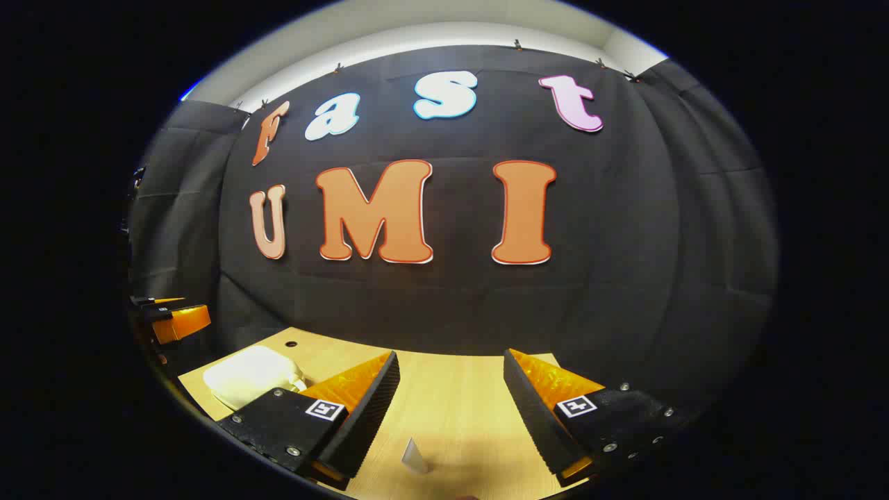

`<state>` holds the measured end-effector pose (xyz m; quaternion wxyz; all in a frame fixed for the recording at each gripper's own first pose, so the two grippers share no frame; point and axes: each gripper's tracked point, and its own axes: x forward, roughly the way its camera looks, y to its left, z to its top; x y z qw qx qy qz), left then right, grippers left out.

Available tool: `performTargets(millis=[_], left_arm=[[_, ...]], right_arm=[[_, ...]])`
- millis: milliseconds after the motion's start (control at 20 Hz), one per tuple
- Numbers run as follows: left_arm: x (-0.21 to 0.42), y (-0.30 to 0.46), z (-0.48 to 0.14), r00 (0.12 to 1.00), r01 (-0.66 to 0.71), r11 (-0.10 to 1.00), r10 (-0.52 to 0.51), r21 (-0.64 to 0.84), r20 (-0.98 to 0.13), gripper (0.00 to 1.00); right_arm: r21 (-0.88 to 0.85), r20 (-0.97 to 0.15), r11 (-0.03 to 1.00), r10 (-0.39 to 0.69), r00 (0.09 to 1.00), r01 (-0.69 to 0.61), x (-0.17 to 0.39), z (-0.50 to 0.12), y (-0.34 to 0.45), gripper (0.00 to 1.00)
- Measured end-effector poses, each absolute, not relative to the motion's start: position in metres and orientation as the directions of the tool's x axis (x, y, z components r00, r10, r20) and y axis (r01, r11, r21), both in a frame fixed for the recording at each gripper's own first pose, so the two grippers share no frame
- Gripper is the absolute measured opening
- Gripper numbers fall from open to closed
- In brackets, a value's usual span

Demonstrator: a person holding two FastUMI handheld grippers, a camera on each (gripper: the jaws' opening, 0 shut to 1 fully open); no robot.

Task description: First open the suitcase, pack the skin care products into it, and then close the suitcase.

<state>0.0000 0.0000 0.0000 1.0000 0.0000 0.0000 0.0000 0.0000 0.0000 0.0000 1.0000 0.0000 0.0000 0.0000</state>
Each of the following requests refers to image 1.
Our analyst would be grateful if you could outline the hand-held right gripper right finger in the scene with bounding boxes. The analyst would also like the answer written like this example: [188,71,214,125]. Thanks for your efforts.
[504,349,686,487]

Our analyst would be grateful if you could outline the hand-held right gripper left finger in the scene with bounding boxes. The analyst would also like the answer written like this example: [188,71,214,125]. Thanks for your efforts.
[217,351,401,491]

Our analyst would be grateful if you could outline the white squeeze tube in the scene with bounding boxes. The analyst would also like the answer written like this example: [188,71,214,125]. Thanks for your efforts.
[402,437,432,476]

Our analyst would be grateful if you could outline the cream yellow suitcase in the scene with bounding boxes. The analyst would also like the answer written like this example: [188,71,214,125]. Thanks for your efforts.
[202,345,307,411]

